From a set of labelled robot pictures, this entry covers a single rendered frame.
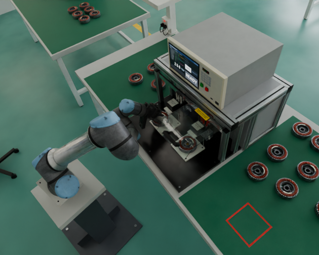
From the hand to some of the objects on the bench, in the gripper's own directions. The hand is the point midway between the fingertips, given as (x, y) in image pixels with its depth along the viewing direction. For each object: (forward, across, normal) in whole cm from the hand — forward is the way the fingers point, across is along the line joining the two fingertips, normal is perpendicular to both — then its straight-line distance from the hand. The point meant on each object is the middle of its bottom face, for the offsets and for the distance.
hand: (161, 118), depth 167 cm
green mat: (+23, -77, -13) cm, 81 cm away
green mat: (+23, +52, -14) cm, 59 cm away
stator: (+33, -60, -24) cm, 72 cm away
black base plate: (+9, -12, +3) cm, 16 cm away
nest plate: (+6, -24, +3) cm, 25 cm away
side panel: (+34, -45, -26) cm, 62 cm away
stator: (+24, -77, -14) cm, 82 cm away
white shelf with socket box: (+46, +78, -40) cm, 99 cm away
